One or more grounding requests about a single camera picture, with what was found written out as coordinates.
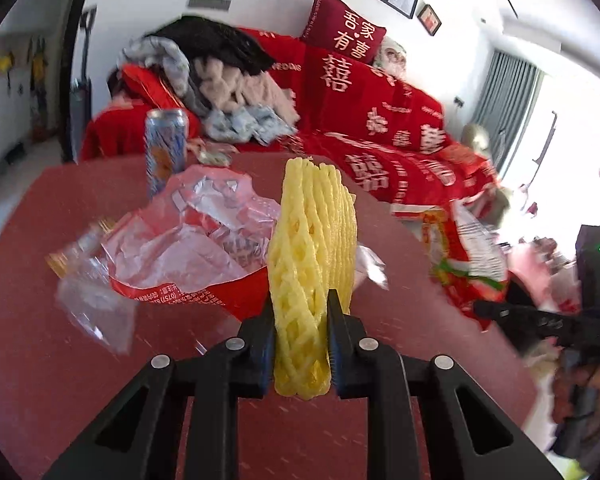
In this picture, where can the person's right hand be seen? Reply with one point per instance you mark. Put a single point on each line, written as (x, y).
(575, 390)

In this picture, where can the black cloth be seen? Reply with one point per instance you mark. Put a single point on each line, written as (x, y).
(215, 42)

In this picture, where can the grey curtain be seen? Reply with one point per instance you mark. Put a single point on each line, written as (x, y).
(512, 95)

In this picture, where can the red embroidered cushion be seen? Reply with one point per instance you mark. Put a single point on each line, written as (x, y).
(462, 156)

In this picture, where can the white cabinet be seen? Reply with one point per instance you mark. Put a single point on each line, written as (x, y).
(5, 120)

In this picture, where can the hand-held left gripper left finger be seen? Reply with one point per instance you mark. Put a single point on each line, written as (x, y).
(266, 355)

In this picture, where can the green and red snack bag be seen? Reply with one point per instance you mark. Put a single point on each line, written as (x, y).
(465, 260)

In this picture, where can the clear plastic wrapper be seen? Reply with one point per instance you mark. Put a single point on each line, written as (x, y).
(95, 300)

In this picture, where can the red lettered cushion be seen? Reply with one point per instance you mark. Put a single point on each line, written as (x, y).
(345, 30)

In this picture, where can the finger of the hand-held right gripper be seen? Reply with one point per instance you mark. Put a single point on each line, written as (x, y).
(525, 317)

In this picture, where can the small crumpled wrapper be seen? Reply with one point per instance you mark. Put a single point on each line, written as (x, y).
(215, 156)

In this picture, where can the grey white cloth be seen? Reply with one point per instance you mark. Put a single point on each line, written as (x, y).
(165, 60)

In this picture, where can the red foil snack bag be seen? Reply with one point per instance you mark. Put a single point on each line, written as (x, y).
(190, 240)

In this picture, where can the red covered sofa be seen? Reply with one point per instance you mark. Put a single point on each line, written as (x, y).
(370, 110)

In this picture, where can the beige armchair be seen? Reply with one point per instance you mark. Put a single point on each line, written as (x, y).
(475, 135)

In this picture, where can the yellow foam fruit net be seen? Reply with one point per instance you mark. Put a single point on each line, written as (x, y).
(305, 260)

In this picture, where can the small red photo frame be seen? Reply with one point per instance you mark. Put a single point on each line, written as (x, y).
(429, 19)

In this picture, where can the cartoon printed pillow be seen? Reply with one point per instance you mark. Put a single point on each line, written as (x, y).
(392, 57)

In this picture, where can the red pillow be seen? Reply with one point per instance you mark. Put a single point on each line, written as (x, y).
(145, 85)

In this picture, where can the light blue cloth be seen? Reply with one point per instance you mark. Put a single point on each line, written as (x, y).
(250, 125)

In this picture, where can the grey wall panel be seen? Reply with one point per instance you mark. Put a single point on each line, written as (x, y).
(207, 2)

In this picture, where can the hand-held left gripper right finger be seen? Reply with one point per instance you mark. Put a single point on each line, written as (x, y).
(336, 355)

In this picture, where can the drink can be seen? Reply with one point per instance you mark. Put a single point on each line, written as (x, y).
(166, 150)

